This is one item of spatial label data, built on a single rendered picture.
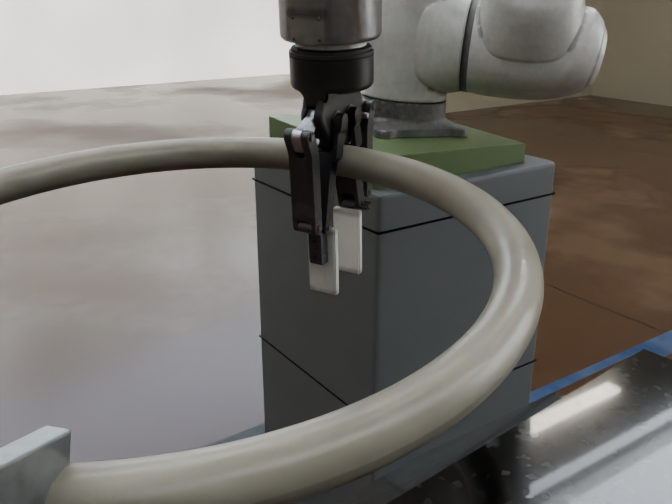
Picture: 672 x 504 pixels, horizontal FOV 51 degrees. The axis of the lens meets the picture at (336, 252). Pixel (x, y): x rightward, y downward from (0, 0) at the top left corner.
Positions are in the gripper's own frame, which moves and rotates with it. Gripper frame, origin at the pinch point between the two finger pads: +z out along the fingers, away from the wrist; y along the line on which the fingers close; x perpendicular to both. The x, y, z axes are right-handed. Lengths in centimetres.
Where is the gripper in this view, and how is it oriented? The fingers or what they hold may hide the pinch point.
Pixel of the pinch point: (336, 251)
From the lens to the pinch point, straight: 71.0
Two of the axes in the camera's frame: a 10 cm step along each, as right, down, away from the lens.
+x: 8.8, 1.9, -4.4
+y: -4.8, 3.8, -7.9
